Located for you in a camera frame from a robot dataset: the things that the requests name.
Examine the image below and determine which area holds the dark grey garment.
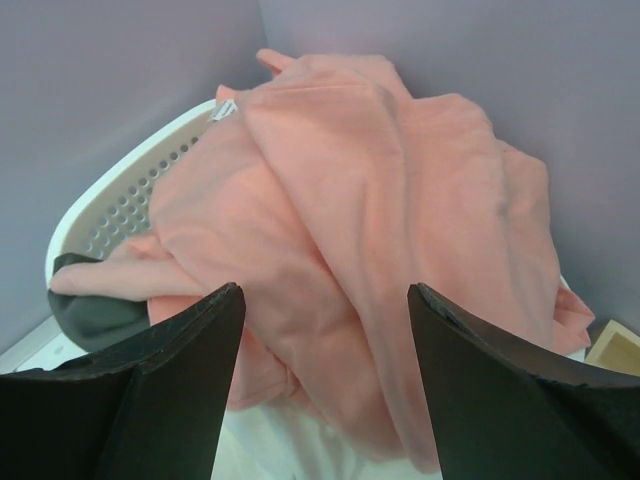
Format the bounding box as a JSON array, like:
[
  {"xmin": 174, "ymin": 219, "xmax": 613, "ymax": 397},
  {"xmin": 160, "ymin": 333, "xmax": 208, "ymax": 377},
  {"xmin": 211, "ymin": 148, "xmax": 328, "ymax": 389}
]
[{"xmin": 47, "ymin": 253, "xmax": 151, "ymax": 354}]

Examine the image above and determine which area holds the white perforated laundry basket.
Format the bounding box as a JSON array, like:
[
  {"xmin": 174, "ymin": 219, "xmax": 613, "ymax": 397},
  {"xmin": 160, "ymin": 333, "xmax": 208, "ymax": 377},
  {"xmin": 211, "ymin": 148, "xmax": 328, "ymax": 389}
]
[{"xmin": 45, "ymin": 99, "xmax": 237, "ymax": 281}]

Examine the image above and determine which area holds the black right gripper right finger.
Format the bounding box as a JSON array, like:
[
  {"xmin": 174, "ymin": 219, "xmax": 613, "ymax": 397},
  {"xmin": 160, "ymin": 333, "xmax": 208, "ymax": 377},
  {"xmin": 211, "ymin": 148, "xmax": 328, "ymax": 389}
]
[{"xmin": 408, "ymin": 284, "xmax": 639, "ymax": 479}]

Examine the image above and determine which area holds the pink t shirt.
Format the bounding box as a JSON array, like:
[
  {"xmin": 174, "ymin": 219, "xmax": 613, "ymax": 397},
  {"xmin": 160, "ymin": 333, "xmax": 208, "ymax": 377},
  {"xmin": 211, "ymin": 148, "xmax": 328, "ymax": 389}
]
[{"xmin": 50, "ymin": 49, "xmax": 593, "ymax": 472}]

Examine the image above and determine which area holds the white garment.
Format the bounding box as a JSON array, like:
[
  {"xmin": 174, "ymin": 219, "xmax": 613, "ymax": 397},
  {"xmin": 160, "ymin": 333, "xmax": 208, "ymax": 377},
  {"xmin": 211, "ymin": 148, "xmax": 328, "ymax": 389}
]
[{"xmin": 211, "ymin": 402, "xmax": 442, "ymax": 480}]

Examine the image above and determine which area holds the wooden compartment tray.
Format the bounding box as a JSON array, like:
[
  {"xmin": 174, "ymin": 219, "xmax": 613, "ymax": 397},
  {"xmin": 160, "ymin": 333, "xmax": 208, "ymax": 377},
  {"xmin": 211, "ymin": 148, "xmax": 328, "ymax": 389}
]
[{"xmin": 585, "ymin": 320, "xmax": 640, "ymax": 376}]

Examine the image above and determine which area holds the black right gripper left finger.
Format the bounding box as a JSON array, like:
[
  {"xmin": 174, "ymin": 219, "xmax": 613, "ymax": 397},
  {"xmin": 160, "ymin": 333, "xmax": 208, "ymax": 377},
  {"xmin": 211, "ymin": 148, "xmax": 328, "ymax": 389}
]
[{"xmin": 1, "ymin": 283, "xmax": 245, "ymax": 479}]

